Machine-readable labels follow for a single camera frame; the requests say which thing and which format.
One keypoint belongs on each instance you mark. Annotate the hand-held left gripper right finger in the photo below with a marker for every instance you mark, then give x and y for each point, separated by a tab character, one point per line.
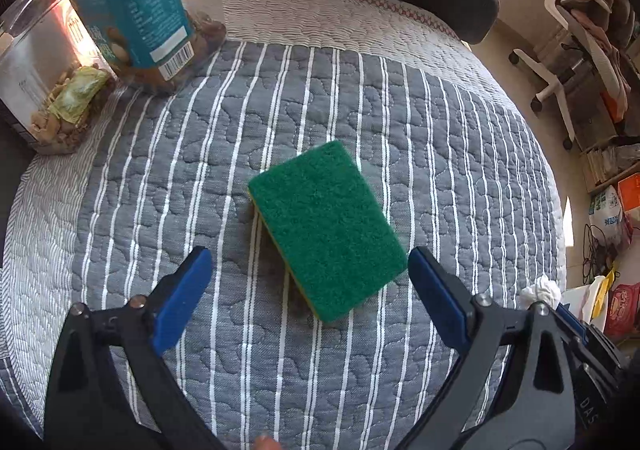
440	300

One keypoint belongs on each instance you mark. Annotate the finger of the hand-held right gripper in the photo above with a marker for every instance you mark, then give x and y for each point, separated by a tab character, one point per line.
570	319

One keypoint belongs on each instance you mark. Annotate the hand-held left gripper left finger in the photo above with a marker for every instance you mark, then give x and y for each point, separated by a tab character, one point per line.
182	295

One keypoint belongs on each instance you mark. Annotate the white tissue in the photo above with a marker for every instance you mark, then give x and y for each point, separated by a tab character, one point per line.
542	290

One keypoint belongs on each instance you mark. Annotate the green and yellow sponge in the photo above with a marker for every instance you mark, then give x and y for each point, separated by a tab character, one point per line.
325	225

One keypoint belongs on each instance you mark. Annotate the red snack bag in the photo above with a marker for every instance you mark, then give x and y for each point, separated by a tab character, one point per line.
625	305

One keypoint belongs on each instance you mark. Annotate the white printed bag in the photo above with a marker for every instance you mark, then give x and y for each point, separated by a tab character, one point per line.
605	215

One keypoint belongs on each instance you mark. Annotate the orange cardboard box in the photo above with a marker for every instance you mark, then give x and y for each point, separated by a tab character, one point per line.
631	192

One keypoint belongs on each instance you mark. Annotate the wooden shelf unit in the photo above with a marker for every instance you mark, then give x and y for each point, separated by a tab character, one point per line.
612	182

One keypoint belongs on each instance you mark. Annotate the stack of books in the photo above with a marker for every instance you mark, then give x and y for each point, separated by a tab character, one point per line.
605	162

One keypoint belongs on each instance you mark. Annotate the grey striped quilted blanket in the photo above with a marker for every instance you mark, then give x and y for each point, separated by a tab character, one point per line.
425	129

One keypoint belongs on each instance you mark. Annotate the white office chair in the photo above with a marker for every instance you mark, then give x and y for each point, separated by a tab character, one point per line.
552	79

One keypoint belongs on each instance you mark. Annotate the clear jar with black lid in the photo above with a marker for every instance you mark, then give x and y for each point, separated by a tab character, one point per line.
35	54

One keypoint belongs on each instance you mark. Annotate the clear jar with teal label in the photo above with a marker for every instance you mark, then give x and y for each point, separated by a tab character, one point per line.
140	14

